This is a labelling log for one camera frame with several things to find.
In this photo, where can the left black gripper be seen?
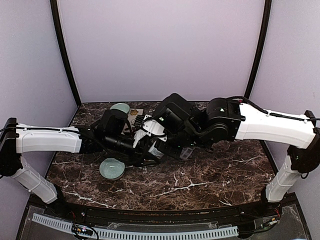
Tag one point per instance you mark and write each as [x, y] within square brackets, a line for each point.
[137, 159]

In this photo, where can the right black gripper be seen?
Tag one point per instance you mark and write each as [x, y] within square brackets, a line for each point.
[173, 153]

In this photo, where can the clear plastic pill organizer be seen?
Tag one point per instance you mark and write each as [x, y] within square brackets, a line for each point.
[186, 153]

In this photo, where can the white pill bottle orange label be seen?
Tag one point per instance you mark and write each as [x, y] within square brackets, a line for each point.
[155, 152]

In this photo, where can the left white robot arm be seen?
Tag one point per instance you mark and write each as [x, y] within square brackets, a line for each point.
[103, 135]

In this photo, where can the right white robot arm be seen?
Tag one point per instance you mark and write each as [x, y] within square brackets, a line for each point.
[238, 118]

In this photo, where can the celadon bowl front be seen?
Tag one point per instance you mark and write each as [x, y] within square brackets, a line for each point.
[112, 169]

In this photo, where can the square floral plate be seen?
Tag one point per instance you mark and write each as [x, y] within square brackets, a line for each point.
[136, 113]

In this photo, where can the celadon bowl on plate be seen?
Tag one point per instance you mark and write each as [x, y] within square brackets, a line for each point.
[120, 108]

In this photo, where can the white slotted cable duct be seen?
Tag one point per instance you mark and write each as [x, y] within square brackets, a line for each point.
[121, 231]

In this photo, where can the black front rail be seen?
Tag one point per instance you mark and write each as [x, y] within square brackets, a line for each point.
[238, 214]

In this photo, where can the left black frame post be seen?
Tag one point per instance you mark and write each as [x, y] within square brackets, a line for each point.
[63, 51]

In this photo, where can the black frame post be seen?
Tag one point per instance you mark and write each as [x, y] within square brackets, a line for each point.
[63, 51]
[259, 48]

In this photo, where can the right black frame post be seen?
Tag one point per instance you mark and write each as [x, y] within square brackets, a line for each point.
[259, 48]

